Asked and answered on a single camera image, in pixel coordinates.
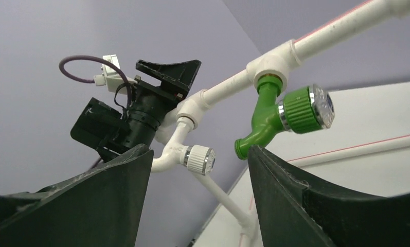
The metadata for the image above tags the white water faucet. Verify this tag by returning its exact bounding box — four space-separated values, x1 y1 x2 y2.
151 117 216 175

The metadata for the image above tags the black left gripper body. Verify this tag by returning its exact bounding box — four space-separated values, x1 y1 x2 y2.
134 78 188 106

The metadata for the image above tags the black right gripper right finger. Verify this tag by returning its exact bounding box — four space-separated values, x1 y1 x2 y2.
247 146 410 246

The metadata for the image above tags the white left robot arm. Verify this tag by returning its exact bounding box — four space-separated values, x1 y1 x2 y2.
70 60 202 162

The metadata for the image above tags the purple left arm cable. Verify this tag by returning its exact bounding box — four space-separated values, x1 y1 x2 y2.
58 55 133 110

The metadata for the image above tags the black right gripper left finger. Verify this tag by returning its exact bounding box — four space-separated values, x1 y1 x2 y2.
0 144 154 246

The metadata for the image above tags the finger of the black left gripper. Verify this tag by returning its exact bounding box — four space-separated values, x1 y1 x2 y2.
135 60 202 97

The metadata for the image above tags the green water faucet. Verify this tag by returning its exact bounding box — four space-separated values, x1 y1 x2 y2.
234 74 335 160

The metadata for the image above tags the white PVC pipe frame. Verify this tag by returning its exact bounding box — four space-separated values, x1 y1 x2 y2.
150 0 410 247

